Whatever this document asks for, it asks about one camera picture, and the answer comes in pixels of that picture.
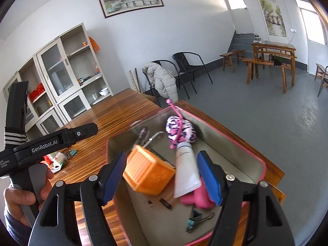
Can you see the white bowl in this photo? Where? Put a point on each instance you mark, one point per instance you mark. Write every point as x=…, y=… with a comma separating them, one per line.
x=104, y=91

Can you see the pink foam roller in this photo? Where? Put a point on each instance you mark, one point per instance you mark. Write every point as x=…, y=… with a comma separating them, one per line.
x=197, y=197

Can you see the hanging scroll painting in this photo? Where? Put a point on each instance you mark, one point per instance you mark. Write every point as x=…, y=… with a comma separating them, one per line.
x=273, y=12

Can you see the small black clip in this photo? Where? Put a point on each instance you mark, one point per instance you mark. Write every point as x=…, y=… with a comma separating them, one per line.
x=165, y=203

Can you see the small white red-print tube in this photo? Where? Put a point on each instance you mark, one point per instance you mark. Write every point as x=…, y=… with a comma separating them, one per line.
x=59, y=157

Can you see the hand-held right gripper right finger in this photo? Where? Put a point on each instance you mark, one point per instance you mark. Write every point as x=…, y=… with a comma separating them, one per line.
x=210, y=176

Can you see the light orange duck toy block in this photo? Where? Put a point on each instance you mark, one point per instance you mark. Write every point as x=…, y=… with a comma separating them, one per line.
x=148, y=171

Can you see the green binder clip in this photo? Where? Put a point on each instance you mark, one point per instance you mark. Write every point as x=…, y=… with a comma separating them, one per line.
x=191, y=223
x=73, y=152

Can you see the white cream tube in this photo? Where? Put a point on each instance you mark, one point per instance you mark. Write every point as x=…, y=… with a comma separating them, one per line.
x=185, y=171

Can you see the white puffer jacket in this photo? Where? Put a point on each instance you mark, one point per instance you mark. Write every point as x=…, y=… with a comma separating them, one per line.
x=162, y=82

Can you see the white door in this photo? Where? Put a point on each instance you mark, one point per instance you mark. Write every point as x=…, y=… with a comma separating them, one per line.
x=312, y=25

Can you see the person's left hand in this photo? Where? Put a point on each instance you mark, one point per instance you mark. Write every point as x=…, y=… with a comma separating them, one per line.
x=18, y=197

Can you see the red packet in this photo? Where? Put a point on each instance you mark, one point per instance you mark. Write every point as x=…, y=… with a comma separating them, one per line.
x=47, y=162

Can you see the red bags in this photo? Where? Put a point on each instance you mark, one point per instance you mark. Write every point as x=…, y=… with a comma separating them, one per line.
x=37, y=92

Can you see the orange hanging paper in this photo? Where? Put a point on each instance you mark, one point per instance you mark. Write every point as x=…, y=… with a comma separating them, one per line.
x=94, y=46

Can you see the dark stick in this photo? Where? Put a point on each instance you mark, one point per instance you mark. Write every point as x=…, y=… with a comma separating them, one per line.
x=137, y=80

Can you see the pink storage box grey lining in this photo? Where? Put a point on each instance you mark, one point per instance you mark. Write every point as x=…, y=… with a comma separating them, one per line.
x=230, y=148

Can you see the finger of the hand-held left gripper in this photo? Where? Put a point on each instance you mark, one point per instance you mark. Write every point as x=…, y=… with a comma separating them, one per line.
x=82, y=132

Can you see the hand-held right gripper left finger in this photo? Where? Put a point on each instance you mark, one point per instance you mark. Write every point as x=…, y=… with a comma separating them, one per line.
x=114, y=176

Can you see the large metal spring clip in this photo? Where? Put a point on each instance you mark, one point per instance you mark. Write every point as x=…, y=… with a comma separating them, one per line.
x=153, y=137

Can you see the pink leopard print plush pouch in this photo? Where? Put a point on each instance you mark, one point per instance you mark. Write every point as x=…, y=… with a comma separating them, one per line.
x=179, y=130

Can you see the white mug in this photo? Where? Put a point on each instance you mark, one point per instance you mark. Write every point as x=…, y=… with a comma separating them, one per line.
x=95, y=95

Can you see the small wooden bench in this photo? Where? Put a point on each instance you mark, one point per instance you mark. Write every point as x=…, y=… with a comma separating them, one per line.
x=232, y=53

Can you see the wooden side table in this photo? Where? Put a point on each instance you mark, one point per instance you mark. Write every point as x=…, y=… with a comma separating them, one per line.
x=274, y=46

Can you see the person's left forearm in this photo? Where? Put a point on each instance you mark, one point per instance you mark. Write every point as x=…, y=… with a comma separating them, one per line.
x=15, y=232

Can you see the yellow can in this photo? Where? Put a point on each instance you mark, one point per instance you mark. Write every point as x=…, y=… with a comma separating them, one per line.
x=49, y=103

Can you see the wooden stool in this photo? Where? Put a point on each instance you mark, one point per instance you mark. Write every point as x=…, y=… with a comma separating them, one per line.
x=320, y=68

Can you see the grey glass-door cabinet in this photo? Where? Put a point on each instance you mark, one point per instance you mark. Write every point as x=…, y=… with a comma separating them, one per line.
x=76, y=107

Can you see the framed landscape painting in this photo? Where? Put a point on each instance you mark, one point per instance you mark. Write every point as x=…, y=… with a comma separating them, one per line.
x=130, y=0

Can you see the orange bottle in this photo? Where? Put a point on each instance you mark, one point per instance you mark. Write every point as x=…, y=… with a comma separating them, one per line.
x=97, y=69

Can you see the black metal chair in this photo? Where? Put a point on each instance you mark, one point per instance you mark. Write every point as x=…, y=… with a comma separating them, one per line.
x=184, y=61
x=147, y=80

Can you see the grey stairs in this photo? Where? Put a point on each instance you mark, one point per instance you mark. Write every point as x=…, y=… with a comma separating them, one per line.
x=242, y=39

